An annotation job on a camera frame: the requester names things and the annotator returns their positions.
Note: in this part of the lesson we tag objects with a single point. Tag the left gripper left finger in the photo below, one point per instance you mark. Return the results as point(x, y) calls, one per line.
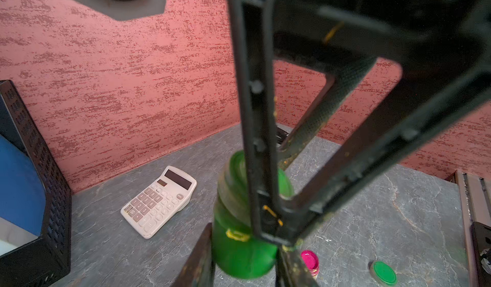
point(199, 269)

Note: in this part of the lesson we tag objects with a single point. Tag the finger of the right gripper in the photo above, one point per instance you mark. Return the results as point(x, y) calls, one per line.
point(433, 68)
point(342, 77)

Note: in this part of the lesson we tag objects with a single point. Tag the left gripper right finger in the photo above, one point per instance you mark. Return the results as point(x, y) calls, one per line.
point(291, 270)

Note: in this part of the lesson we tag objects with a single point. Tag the green paint jar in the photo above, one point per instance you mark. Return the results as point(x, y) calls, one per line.
point(235, 249)

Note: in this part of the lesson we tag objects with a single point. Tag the pink paint jar right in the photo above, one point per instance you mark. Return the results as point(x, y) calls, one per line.
point(312, 262)

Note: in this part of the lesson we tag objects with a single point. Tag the green lid right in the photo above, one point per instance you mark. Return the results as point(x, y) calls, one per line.
point(383, 273)

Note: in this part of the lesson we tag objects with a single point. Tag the black stapler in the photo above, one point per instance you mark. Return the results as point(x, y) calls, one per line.
point(281, 136)

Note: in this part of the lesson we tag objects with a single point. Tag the pink calculator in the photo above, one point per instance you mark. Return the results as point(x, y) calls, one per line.
point(159, 202)

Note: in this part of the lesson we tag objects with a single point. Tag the black mesh file holder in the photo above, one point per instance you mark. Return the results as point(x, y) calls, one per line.
point(47, 259)

